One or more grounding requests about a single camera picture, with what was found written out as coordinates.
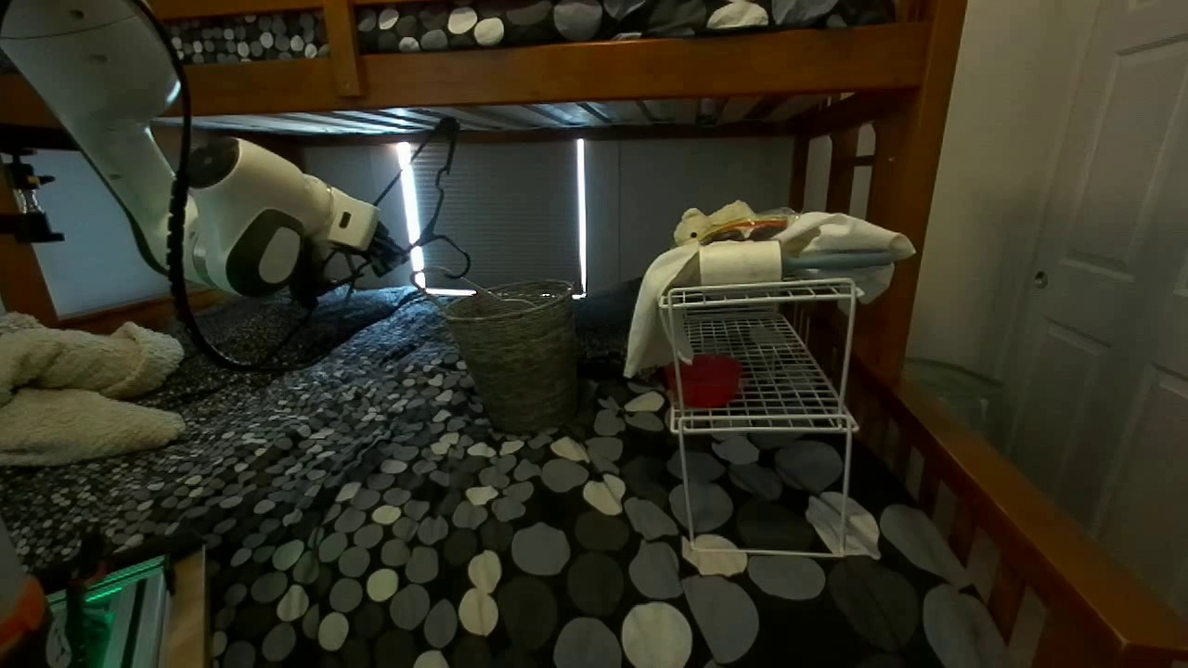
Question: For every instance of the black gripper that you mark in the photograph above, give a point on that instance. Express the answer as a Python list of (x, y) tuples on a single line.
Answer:
[(381, 249)]

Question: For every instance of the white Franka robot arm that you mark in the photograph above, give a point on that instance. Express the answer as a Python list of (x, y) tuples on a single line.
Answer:
[(76, 62)]

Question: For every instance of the woven wicker basket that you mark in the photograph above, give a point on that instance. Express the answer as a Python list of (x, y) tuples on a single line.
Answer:
[(515, 359)]

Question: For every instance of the dark blue pillow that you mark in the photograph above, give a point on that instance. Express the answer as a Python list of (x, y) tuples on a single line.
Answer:
[(335, 326)]

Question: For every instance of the grey window blind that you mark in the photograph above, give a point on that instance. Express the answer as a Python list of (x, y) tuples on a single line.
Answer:
[(522, 208)]

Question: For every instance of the white cloth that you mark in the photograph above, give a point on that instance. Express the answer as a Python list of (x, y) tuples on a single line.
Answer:
[(650, 309)]

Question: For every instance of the dotted mattress cover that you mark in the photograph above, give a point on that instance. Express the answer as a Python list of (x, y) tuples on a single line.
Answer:
[(559, 20)]

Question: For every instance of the beige plush toy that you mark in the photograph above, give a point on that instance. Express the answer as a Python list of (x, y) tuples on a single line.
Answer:
[(709, 224)]

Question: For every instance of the cream fleece blanket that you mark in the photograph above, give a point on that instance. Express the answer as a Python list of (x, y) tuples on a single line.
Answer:
[(76, 394)]

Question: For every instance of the dotted black duvet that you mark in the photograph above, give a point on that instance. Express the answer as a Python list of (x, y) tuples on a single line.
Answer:
[(559, 557)]

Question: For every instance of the red cup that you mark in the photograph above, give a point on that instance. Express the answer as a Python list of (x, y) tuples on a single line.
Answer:
[(709, 385)]

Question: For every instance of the white pillow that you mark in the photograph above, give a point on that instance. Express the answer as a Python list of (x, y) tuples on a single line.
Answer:
[(855, 254)]

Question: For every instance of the orange object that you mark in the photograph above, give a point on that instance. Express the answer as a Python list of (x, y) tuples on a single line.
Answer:
[(17, 608)]

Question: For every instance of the clear plastic container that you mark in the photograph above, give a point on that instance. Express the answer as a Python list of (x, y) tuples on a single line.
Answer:
[(952, 394)]

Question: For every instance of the white panelled door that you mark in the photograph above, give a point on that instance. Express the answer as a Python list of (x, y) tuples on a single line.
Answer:
[(1116, 309)]

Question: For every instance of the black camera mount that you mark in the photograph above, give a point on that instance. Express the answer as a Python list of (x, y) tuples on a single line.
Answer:
[(24, 188)]

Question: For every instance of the wooden bunk bed frame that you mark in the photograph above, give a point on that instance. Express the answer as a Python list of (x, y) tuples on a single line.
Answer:
[(765, 62)]

